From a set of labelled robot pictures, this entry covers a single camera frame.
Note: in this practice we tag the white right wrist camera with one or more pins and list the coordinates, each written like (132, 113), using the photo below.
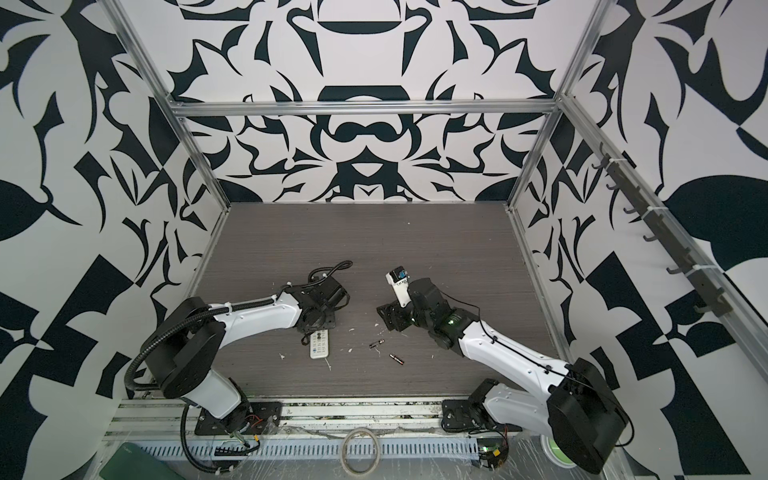
(398, 279)

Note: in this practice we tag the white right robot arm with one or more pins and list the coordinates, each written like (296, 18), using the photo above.
(570, 404)

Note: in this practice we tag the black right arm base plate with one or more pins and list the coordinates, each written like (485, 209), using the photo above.
(467, 416)

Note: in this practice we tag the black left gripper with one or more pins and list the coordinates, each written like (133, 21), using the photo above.
(331, 323)

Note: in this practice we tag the white remote control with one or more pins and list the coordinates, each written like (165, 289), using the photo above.
(319, 345)

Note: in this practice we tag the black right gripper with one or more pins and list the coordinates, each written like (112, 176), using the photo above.
(394, 312)

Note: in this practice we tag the small green circuit board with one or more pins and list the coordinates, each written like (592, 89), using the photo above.
(492, 452)

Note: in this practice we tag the aluminium enclosure frame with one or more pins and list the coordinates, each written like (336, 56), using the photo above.
(743, 323)

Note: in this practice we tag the green push button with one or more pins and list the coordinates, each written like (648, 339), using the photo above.
(555, 454)

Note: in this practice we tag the black AAA battery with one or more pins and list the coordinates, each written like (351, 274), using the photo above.
(376, 344)
(396, 359)

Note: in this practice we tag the clear tape roll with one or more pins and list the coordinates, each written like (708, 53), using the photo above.
(356, 445)

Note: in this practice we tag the white slotted cable duct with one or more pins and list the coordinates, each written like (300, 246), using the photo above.
(273, 449)

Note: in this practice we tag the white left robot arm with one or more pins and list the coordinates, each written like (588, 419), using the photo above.
(177, 359)

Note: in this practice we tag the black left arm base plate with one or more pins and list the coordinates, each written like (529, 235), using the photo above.
(256, 419)

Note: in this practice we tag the green board front left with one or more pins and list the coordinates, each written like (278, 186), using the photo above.
(131, 462)

